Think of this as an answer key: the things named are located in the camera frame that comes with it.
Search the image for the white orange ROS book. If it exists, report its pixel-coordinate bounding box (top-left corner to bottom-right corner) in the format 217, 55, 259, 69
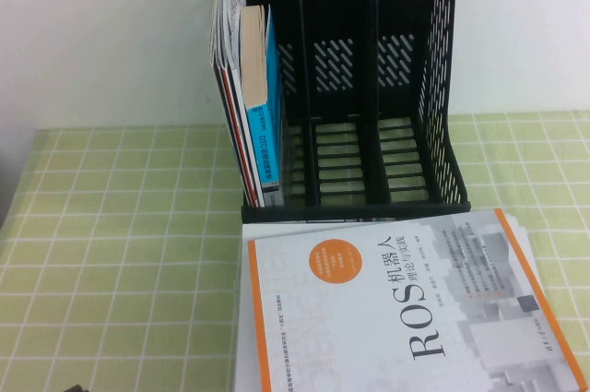
245, 208, 590, 392

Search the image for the blue spine book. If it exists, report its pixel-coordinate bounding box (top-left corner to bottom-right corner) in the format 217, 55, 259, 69
240, 4, 283, 207

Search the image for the black mesh book holder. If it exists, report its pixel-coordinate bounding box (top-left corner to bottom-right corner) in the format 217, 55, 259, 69
206, 0, 474, 223

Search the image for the thin magazines stack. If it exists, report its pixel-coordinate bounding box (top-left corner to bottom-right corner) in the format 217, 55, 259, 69
212, 62, 266, 208

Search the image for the white HEEC show catalogue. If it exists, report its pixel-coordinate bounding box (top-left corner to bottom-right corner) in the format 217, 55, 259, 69
233, 213, 580, 392

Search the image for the white curled printed magazine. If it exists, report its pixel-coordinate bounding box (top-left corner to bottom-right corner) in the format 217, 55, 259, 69
207, 0, 247, 73

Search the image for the green checked tablecloth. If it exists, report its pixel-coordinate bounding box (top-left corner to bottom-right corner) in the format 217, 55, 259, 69
0, 109, 590, 392

